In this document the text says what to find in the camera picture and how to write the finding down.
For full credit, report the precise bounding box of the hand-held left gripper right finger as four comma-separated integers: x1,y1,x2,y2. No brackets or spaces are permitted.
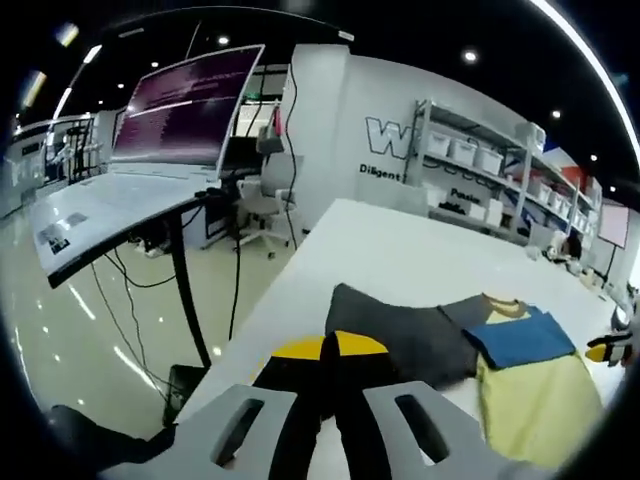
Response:
327,329,506,480

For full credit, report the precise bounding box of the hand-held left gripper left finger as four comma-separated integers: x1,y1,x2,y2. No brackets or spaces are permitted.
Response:
99,335,327,480

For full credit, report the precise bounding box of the yellow blue grey garment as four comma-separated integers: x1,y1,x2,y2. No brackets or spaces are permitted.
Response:
324,282,605,469

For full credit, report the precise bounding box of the black floor box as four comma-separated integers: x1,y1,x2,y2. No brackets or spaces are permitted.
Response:
163,363,211,429

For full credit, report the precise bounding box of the pink display on stand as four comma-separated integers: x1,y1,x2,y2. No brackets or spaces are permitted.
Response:
599,202,630,286

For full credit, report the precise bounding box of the grey metal shelf rack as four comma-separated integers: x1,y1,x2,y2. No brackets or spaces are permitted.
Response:
412,97,601,241

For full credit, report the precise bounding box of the row of white storage bins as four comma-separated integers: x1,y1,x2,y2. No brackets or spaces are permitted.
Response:
427,130,596,226

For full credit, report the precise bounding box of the grey office chair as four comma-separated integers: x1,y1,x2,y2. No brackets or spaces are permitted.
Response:
237,144,301,260

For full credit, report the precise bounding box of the white standing desk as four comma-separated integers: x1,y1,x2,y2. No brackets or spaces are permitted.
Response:
28,172,226,371

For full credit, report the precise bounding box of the hanging grey bag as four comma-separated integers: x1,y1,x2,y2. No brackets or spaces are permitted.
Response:
256,107,287,155

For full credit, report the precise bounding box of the ceiling light strip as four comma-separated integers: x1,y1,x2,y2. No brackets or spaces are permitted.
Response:
529,0,640,136

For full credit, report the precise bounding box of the large white-framed monitor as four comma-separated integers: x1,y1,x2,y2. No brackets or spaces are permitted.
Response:
109,43,266,181

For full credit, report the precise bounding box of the black cable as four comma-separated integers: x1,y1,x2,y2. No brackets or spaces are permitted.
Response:
227,219,244,341
89,249,174,401

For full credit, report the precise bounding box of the black metal frame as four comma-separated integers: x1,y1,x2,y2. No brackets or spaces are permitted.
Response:
43,117,96,182

